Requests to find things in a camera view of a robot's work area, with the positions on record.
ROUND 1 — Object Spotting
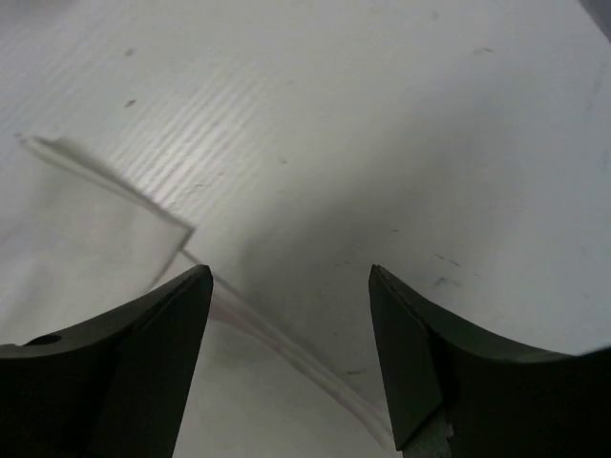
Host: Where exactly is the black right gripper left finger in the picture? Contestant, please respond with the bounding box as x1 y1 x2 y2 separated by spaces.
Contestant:
1 265 214 457

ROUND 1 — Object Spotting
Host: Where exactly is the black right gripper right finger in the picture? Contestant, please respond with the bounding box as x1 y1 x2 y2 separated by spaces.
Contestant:
369 265 610 457

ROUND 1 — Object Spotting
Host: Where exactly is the white green Charlie Brown shirt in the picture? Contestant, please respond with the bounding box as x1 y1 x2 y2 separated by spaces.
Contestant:
1 138 389 457

